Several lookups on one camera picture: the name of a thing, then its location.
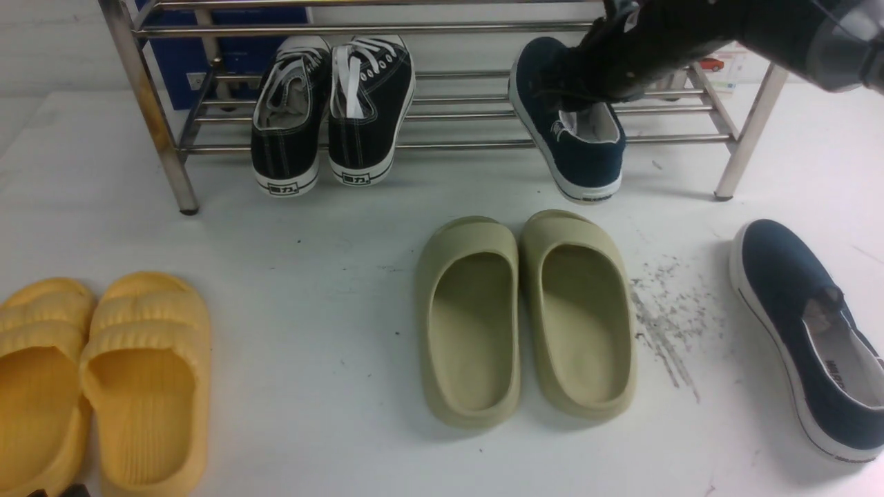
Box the navy slip-on shoe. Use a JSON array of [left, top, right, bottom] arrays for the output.
[[729, 218, 883, 465], [508, 37, 627, 204]]

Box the stainless steel shoe rack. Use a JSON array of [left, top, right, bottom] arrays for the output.
[[99, 1, 789, 216]]

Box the blue box behind rack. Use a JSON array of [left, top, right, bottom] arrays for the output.
[[119, 1, 312, 120]]

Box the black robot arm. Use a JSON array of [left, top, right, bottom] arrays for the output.
[[542, 1, 882, 110]]

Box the black canvas sneaker right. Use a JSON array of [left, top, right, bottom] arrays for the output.
[[327, 35, 416, 188]]

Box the black object bottom edge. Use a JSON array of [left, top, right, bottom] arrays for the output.
[[26, 483, 90, 497]]

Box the green foam slide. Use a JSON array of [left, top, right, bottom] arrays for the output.
[[414, 216, 521, 430], [519, 210, 637, 422]]

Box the yellow foam slide right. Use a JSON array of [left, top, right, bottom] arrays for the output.
[[79, 271, 211, 496]]

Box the white printed poster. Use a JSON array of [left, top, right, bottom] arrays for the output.
[[646, 40, 753, 97]]

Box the yellow foam slide left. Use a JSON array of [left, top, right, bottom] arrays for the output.
[[1, 277, 95, 496]]

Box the black canvas sneaker left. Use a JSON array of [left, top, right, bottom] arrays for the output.
[[250, 35, 332, 198]]

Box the green foam slide left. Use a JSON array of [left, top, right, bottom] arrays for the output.
[[414, 216, 521, 430]]

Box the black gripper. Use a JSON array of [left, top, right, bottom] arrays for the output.
[[561, 1, 733, 104]]

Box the green foam slide right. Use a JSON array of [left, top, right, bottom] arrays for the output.
[[519, 210, 637, 422]]

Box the black canvas sneaker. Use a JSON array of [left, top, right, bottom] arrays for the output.
[[250, 35, 332, 198], [327, 35, 416, 188]]

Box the yellow foam slide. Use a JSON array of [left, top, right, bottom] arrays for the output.
[[79, 271, 211, 496], [1, 277, 95, 496]]

